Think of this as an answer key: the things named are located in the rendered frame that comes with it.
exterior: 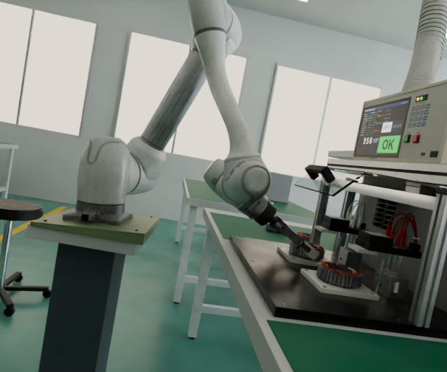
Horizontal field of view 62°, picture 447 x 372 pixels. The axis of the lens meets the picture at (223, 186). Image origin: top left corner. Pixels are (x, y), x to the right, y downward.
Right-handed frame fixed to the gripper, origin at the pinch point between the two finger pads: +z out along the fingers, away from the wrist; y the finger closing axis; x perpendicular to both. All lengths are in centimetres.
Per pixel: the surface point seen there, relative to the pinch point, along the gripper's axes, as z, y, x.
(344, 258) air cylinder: 10.9, 2.1, 5.4
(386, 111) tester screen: -12.0, 7.2, 47.0
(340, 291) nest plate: -1.1, 31.6, -3.2
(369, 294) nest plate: 5.5, 31.6, 0.7
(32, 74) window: -276, -447, -52
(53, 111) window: -223, -447, -74
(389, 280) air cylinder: 10.0, 27.4, 7.1
